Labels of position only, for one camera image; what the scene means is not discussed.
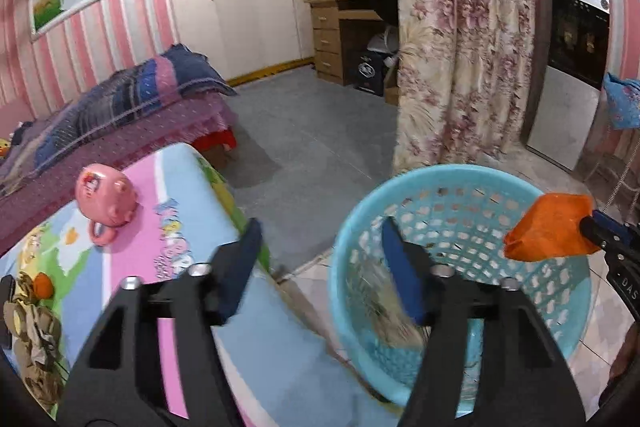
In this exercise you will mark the blue floral cloth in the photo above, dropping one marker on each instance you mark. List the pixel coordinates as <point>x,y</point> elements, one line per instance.
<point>623,98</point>

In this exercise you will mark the wooden desk with drawers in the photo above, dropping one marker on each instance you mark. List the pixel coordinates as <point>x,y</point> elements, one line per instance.
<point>342,29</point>

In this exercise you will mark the printed snack packet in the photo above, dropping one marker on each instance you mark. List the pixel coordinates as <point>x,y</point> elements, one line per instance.
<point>387,316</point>

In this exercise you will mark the black box under desk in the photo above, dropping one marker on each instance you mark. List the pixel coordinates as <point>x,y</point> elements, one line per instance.
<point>371,70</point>

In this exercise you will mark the floral beige curtain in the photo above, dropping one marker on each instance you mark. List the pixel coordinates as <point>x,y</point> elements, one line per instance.
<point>463,79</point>

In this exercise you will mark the colourful cartoon bed sheet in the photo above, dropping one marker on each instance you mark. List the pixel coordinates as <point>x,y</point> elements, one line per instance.
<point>280,372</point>

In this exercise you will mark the white water dispenser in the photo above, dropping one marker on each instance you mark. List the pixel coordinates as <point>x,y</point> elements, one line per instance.
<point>573,79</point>

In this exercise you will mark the blue patchwork quilt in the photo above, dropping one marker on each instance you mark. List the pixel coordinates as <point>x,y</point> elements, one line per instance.
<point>126,97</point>

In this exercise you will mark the brown paper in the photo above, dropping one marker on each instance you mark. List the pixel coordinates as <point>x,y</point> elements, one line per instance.
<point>36,346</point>

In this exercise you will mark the metal frame chair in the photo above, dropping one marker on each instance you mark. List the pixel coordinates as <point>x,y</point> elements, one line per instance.
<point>621,167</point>

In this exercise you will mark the yellow duck plush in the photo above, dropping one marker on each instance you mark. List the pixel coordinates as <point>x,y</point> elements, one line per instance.
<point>5,146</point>

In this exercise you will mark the pink pig mug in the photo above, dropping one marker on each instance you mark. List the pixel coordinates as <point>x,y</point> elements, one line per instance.
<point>108,199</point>

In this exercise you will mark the bed with purple cover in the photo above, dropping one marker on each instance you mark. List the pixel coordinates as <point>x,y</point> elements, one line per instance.
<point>41,194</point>

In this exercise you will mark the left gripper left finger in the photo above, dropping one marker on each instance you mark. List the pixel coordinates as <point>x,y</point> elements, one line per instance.
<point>117,379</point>

